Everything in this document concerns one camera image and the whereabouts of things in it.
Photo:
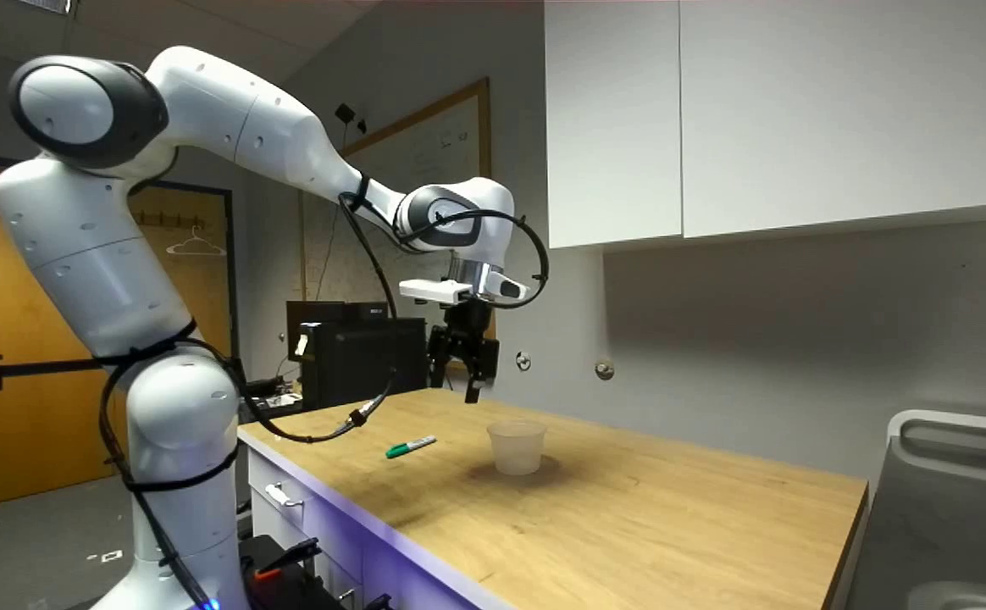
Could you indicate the translucent plastic cup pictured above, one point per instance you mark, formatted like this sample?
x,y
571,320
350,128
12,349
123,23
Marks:
x,y
516,445

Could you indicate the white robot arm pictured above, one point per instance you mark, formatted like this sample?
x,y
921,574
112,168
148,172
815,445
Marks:
x,y
105,128

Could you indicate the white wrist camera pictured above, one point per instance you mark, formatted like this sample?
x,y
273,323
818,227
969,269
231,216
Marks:
x,y
440,294

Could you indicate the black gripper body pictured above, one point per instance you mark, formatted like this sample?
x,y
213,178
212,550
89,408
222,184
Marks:
x,y
466,335

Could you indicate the green capped marker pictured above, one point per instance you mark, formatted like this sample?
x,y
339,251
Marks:
x,y
411,445

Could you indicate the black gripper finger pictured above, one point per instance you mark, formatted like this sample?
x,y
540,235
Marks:
x,y
471,391
437,375

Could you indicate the black printer box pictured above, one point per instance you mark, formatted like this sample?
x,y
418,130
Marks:
x,y
352,349

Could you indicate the white wall cabinet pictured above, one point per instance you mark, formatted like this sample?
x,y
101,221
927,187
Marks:
x,y
741,117

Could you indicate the wooden door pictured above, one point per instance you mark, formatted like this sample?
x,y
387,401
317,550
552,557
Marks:
x,y
18,349

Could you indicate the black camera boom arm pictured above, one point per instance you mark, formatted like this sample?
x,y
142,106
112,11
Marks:
x,y
55,368

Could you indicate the white drawer unit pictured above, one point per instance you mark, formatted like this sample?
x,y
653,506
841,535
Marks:
x,y
359,557

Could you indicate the grey chair back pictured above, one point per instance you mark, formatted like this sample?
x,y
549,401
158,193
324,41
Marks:
x,y
921,535

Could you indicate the framed whiteboard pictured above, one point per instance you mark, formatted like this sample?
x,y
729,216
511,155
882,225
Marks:
x,y
437,142

